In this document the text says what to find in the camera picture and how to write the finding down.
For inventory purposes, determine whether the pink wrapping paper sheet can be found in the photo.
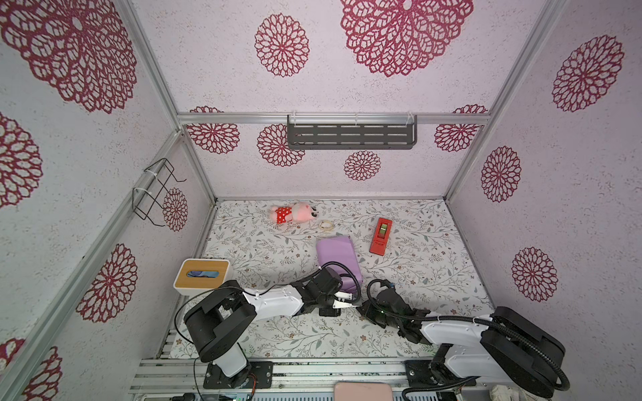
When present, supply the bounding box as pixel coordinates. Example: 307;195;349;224
316;237;363;285

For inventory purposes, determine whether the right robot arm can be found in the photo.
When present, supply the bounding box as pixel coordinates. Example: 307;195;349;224
358;281;571;399

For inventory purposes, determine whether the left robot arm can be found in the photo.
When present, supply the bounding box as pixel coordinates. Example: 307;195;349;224
183;262;362;380

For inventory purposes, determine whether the white tissue box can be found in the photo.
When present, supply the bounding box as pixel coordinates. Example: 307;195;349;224
173;258;233;297

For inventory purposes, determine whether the clear tape roll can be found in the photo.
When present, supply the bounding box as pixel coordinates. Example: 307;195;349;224
319;220;335;232

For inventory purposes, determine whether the red tape dispenser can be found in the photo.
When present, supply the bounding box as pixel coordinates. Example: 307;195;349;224
369;218;393;256

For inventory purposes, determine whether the pink plush toy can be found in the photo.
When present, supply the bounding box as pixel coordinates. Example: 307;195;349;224
269;202;318;225

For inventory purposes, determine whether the white cloth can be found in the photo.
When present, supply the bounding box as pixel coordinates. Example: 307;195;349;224
489;385;548;401

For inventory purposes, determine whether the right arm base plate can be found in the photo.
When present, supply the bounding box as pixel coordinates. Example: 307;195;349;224
404;359;478;388

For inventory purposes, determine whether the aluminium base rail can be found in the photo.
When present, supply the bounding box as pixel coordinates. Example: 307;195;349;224
129;357;548;393

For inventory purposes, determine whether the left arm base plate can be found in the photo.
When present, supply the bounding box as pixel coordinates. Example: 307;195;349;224
203;361;274;389

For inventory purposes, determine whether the grey wall shelf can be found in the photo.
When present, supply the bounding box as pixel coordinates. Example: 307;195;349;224
286;115;417;150

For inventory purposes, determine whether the black wire wall rack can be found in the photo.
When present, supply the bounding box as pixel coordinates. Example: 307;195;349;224
130;158;189;232

